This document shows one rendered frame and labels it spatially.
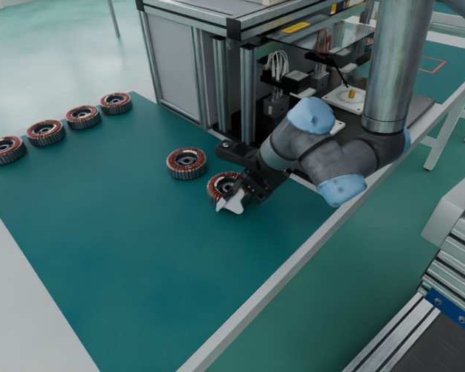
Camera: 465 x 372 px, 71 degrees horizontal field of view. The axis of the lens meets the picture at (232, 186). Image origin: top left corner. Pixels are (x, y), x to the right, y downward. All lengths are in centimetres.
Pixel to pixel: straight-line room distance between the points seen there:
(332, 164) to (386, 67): 17
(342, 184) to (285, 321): 99
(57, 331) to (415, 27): 78
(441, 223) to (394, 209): 142
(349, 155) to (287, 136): 11
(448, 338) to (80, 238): 119
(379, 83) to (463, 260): 31
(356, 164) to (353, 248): 118
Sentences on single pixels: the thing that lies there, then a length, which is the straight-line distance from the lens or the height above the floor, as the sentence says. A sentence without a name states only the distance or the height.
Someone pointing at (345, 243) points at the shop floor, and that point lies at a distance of 176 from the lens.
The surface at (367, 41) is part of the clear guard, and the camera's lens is 92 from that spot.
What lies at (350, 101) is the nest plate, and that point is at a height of 78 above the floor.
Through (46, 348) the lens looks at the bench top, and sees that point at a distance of 72.
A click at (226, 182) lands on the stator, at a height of 77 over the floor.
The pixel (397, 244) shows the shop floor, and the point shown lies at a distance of 184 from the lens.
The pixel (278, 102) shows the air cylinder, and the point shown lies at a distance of 109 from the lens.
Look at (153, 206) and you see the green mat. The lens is 85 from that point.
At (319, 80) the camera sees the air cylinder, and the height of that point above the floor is 82.
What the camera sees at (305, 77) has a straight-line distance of 103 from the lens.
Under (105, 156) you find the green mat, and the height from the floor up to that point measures 75.
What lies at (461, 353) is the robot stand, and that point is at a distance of 140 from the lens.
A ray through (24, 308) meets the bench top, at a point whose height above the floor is 75.
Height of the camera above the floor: 134
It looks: 43 degrees down
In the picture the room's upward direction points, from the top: 2 degrees counter-clockwise
